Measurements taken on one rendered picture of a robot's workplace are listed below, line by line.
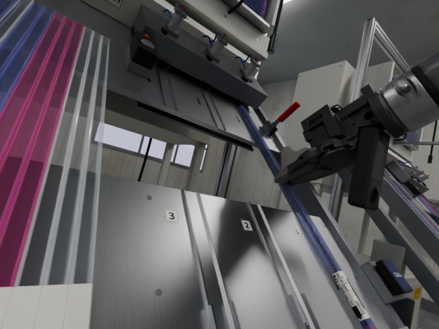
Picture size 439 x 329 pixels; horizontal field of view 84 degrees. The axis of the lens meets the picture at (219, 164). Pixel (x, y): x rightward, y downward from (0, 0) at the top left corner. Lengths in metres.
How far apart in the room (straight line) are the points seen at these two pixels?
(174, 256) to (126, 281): 0.05
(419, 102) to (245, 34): 0.59
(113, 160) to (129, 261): 3.64
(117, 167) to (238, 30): 3.27
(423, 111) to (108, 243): 0.38
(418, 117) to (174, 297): 0.35
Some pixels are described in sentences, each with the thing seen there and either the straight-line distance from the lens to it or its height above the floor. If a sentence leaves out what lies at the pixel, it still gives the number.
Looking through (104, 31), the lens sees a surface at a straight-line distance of 0.58.
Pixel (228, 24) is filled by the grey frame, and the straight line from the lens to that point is 0.83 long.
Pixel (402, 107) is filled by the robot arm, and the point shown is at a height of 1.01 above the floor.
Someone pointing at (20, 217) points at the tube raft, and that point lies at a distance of 0.22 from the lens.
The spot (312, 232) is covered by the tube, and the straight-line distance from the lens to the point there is 0.43.
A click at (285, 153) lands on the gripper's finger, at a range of 0.46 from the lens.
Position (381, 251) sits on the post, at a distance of 0.69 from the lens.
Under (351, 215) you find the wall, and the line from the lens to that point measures 4.17.
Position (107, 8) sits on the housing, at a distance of 0.68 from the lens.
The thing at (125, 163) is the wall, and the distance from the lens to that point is 3.92.
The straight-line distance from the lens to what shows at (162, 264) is 0.24.
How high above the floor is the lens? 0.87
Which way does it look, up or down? 5 degrees up
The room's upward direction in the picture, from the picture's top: 13 degrees clockwise
